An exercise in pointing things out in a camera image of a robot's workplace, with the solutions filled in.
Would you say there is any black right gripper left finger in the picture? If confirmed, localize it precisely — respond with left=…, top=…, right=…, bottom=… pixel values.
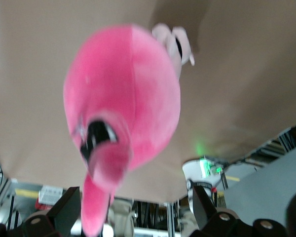
left=17, top=187, right=81, bottom=237

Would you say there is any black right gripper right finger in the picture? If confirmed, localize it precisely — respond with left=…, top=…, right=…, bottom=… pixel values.
left=189, top=185, right=238, bottom=237

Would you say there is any hot pink flamingo plush toy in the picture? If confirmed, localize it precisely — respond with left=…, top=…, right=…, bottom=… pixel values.
left=63, top=24, right=182, bottom=237

